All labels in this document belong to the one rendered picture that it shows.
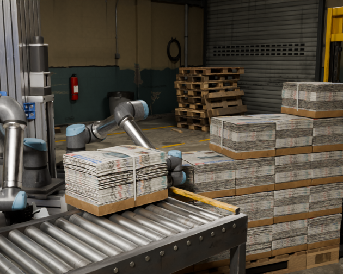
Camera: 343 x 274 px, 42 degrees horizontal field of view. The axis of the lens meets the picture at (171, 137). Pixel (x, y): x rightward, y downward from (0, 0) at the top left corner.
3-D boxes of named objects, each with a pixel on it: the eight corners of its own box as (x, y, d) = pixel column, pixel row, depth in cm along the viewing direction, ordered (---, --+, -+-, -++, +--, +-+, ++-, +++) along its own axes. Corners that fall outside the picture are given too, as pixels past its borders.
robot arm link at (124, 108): (110, 98, 240) (162, 165, 222) (124, 97, 248) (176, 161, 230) (101, 113, 246) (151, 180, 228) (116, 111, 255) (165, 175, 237)
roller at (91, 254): (49, 230, 182) (49, 219, 181) (115, 270, 147) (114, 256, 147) (38, 234, 179) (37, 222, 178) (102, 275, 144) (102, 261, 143)
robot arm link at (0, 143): (24, 168, 227) (-3, 114, 178) (-7, 169, 225) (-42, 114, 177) (25, 147, 232) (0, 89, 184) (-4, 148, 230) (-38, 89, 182)
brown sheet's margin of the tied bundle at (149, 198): (132, 187, 227) (131, 179, 226) (168, 198, 205) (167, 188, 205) (105, 193, 216) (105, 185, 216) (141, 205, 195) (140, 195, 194)
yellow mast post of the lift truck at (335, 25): (314, 219, 379) (326, 8, 349) (323, 218, 382) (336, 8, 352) (322, 223, 370) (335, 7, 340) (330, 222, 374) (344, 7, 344)
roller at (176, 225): (126, 210, 207) (127, 200, 207) (196, 241, 173) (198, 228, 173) (117, 211, 204) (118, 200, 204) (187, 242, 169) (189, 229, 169)
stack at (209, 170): (130, 274, 301) (128, 155, 287) (274, 248, 344) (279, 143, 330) (149, 303, 266) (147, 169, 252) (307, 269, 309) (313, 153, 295)
